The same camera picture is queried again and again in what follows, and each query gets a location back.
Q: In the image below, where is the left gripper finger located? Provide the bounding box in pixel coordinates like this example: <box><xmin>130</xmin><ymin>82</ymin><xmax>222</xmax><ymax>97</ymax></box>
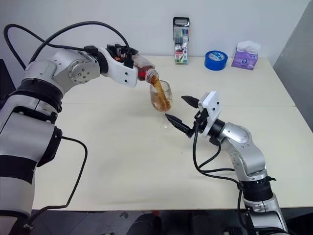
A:
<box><xmin>123</xmin><ymin>55</ymin><xmax>134</xmax><ymax>69</ymax></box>

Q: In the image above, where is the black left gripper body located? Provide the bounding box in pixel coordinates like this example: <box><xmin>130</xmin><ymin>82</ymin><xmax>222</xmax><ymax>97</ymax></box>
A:
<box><xmin>106</xmin><ymin>43</ymin><xmax>139</xmax><ymax>60</ymax></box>

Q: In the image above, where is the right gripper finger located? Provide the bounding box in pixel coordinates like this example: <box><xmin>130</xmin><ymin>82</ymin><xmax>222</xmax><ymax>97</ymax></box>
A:
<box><xmin>181</xmin><ymin>95</ymin><xmax>200</xmax><ymax>109</ymax></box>
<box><xmin>165</xmin><ymin>113</ymin><xmax>192</xmax><ymax>135</ymax></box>

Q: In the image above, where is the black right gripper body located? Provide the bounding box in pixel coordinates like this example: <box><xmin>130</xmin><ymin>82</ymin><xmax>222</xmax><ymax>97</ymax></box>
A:
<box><xmin>186</xmin><ymin>110</ymin><xmax>209</xmax><ymax>138</ymax></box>

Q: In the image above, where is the plastic bottle with red liquid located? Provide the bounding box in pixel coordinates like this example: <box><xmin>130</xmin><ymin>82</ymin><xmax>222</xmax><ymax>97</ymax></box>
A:
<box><xmin>132</xmin><ymin>55</ymin><xmax>160</xmax><ymax>87</ymax></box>

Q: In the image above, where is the clear wine glass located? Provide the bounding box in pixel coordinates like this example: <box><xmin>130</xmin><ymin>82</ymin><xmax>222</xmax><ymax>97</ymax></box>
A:
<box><xmin>149</xmin><ymin>80</ymin><xmax>175</xmax><ymax>130</ymax></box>

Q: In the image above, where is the blue tape roll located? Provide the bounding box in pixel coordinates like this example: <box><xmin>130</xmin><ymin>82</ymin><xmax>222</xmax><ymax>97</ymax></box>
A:
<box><xmin>204</xmin><ymin>50</ymin><xmax>228</xmax><ymax>71</ymax></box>

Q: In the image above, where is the marker pen set case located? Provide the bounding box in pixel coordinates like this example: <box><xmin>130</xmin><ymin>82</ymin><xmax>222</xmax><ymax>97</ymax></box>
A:
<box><xmin>173</xmin><ymin>16</ymin><xmax>191</xmax><ymax>65</ymax></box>

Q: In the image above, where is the purple tissue box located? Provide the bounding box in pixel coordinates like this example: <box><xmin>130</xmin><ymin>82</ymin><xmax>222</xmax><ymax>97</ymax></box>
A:
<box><xmin>231</xmin><ymin>40</ymin><xmax>262</xmax><ymax>71</ymax></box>

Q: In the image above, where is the dark rounded shape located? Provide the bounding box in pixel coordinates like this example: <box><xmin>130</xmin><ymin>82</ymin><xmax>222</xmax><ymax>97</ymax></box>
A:
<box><xmin>133</xmin><ymin>212</ymin><xmax>162</xmax><ymax>235</ymax></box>

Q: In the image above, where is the dark laptop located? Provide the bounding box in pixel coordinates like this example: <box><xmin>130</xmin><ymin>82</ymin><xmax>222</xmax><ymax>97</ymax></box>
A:
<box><xmin>0</xmin><ymin>58</ymin><xmax>18</xmax><ymax>103</ymax></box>

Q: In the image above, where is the grey partition panel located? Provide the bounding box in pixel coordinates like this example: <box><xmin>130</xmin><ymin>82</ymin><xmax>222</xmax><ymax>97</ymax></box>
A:
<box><xmin>272</xmin><ymin>0</ymin><xmax>313</xmax><ymax>124</ymax></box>

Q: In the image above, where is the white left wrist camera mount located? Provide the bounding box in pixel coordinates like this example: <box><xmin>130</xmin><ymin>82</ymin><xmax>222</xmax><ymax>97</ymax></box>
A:
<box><xmin>97</xmin><ymin>47</ymin><xmax>139</xmax><ymax>88</ymax></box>

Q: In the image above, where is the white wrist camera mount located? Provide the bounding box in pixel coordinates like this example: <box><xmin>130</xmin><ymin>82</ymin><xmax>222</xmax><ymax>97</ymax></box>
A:
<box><xmin>198</xmin><ymin>91</ymin><xmax>223</xmax><ymax>135</ymax></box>
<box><xmin>97</xmin><ymin>47</ymin><xmax>139</xmax><ymax>88</ymax></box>

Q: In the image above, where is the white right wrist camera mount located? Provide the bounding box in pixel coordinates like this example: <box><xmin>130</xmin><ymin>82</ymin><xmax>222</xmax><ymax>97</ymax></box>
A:
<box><xmin>198</xmin><ymin>91</ymin><xmax>223</xmax><ymax>135</ymax></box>

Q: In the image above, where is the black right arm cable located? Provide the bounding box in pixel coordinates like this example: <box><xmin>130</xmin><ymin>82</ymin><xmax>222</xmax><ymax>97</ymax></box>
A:
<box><xmin>192</xmin><ymin>117</ymin><xmax>246</xmax><ymax>235</ymax></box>

